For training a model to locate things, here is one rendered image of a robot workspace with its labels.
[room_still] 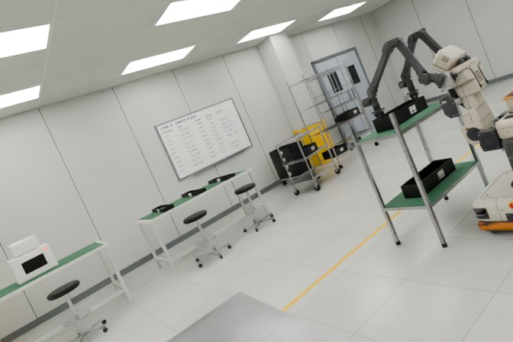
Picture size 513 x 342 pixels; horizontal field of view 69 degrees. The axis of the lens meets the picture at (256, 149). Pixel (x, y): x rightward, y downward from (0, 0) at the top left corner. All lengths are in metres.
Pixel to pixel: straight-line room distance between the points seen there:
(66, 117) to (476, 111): 5.77
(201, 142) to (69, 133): 2.30
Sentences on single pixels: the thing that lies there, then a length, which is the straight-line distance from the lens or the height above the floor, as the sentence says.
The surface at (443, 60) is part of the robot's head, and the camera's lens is 3.09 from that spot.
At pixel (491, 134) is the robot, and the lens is 3.02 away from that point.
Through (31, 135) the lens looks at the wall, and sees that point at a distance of 6.74.
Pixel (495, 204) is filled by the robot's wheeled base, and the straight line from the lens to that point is 3.12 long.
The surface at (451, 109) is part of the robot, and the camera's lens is 3.13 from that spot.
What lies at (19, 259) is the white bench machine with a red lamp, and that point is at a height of 1.08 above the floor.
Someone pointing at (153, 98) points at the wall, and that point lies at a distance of 7.23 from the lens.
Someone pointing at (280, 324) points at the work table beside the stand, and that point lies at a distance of 1.37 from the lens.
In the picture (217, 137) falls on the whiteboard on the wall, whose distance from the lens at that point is 7.51.
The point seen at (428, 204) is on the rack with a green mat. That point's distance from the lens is 3.12.
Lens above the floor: 1.44
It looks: 4 degrees down
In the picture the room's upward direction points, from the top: 24 degrees counter-clockwise
